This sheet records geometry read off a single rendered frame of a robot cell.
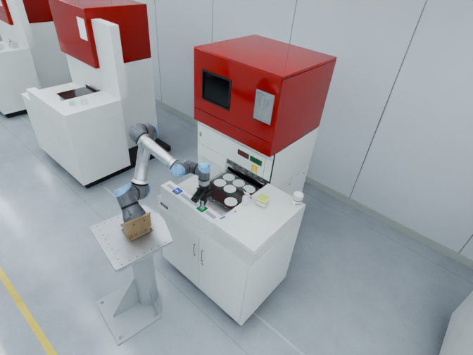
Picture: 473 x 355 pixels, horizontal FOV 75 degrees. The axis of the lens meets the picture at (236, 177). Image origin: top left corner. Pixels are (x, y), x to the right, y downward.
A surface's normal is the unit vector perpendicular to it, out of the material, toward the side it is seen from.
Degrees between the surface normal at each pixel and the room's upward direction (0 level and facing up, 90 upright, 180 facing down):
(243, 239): 0
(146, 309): 0
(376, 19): 90
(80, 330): 0
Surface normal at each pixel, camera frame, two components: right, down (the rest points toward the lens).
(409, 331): 0.07, -0.80
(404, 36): -0.66, 0.41
